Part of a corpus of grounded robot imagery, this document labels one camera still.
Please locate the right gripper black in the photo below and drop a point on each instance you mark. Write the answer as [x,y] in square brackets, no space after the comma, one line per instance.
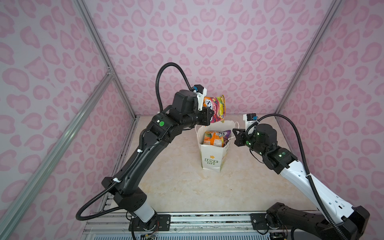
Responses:
[240,135]

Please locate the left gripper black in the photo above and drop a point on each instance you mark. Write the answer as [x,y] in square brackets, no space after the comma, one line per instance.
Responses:
[206,115]

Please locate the orange Fox's fruits candy bag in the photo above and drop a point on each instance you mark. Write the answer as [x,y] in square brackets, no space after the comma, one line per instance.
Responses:
[218,105]

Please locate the orange candy bag back side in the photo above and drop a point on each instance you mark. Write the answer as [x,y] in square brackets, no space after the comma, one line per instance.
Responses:
[216,139]

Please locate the white paper gift bag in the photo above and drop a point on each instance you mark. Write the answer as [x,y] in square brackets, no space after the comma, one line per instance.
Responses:
[212,157]

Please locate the purple berries Fox's candy bag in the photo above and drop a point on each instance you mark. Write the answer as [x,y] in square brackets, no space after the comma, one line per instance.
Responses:
[226,135]

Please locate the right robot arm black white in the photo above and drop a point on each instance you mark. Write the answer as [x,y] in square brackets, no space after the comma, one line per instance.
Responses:
[337,220]

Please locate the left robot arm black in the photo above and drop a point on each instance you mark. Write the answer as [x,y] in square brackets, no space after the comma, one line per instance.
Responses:
[186,111]

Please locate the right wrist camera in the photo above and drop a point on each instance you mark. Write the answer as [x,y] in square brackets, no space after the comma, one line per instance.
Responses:
[250,119]

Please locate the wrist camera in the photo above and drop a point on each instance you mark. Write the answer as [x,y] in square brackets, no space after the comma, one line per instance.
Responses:
[250,119]
[201,93]

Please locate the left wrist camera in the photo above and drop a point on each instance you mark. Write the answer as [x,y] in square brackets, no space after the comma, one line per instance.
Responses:
[201,93]

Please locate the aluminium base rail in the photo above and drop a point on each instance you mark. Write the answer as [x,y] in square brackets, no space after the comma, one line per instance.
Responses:
[193,226]

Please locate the aluminium frame post right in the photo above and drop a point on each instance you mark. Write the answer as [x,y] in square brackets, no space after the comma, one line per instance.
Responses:
[330,15]

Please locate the aluminium frame post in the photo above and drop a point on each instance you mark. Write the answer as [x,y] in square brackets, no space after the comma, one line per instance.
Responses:
[91,27]
[330,15]

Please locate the aluminium frame post left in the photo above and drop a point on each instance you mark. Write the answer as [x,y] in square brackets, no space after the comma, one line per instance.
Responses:
[91,27]

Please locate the aluminium frame profile diagonal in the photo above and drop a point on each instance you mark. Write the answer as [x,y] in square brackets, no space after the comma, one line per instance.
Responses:
[21,204]

